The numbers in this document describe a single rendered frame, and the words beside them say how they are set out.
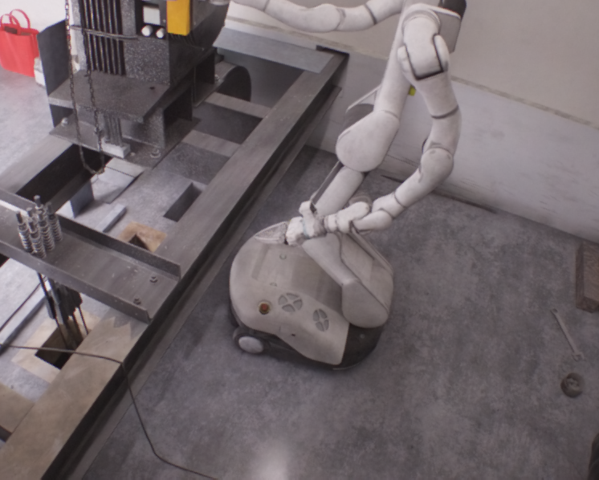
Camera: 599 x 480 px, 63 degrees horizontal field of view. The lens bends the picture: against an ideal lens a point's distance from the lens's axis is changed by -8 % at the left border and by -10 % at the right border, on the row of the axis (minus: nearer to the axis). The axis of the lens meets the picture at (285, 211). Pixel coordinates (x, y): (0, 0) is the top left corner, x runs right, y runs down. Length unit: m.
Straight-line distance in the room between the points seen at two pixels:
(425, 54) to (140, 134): 1.32
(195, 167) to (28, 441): 1.34
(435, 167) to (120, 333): 1.01
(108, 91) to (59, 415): 1.25
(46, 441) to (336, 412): 1.20
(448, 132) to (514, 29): 1.59
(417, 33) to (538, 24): 1.66
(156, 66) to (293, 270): 1.01
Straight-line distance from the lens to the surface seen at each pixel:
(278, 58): 2.94
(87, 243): 1.85
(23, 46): 4.25
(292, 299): 2.06
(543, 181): 3.25
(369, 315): 2.14
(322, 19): 1.64
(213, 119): 2.56
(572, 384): 2.72
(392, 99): 1.57
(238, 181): 2.06
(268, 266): 2.23
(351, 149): 1.62
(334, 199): 1.81
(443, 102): 1.33
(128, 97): 2.12
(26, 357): 2.45
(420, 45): 1.28
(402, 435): 2.26
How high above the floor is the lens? 1.98
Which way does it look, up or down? 43 degrees down
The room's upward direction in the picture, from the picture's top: 7 degrees clockwise
